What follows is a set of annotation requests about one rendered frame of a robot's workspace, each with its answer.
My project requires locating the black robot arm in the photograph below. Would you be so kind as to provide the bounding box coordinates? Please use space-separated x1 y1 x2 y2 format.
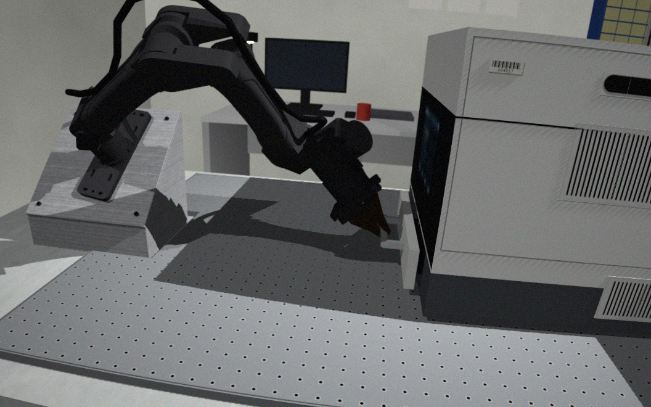
69 5 373 202

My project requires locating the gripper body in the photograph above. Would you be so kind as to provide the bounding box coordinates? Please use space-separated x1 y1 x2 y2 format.
323 164 382 224

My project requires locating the white lab instrument with drawer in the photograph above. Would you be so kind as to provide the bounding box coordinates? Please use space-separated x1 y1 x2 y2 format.
380 27 651 335

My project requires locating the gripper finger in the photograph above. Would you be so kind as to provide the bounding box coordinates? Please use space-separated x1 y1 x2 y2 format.
365 193 391 235
349 210 380 237

